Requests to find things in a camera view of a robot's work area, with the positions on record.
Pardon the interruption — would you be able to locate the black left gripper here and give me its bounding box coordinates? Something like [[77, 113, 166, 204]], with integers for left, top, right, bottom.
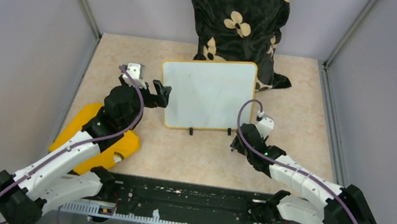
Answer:
[[113, 74, 172, 135]]

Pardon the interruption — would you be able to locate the yellow-framed whiteboard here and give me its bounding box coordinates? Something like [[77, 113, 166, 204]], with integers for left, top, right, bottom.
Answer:
[[162, 60, 258, 130]]

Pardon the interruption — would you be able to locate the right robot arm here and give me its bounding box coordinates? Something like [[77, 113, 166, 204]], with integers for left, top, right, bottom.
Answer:
[[231, 123, 377, 224]]

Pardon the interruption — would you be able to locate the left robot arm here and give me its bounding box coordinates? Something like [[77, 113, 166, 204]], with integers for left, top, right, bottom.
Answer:
[[0, 75, 172, 224]]

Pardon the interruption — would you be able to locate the yellow plastic object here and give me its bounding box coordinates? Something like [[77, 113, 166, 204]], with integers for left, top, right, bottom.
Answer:
[[45, 97, 146, 183]]

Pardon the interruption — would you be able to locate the black floral pillow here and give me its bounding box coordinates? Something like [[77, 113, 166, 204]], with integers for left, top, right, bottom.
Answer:
[[191, 0, 291, 91]]

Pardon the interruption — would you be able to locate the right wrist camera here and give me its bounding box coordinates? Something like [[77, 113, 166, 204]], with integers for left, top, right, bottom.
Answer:
[[255, 111, 275, 140]]

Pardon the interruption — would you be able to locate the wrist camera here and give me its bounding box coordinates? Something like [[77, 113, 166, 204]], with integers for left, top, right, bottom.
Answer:
[[255, 111, 275, 140], [118, 63, 145, 82]]

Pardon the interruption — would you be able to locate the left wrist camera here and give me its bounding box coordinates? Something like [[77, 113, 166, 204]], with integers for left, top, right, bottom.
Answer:
[[118, 63, 145, 82]]

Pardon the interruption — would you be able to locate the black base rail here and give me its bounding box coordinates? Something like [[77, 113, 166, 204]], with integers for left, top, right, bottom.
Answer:
[[59, 164, 308, 224]]

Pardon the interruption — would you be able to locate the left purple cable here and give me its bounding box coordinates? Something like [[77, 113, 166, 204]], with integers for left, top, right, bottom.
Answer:
[[0, 49, 151, 224]]

